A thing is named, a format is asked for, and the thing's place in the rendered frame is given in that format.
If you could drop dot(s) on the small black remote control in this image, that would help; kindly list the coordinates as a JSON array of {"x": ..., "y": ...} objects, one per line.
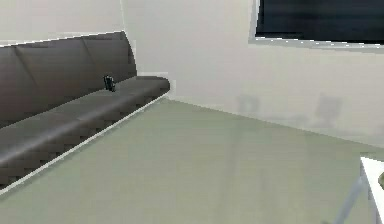
[{"x": 109, "y": 83}]

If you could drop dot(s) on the dark brown sofa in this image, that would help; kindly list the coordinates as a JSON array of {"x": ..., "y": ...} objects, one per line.
[{"x": 60, "y": 113}]

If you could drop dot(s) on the green round dish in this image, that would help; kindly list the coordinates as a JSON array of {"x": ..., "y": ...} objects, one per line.
[{"x": 382, "y": 180}]

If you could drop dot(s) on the dark window with grey frame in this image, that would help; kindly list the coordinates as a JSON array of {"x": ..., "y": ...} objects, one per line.
[{"x": 320, "y": 20}]

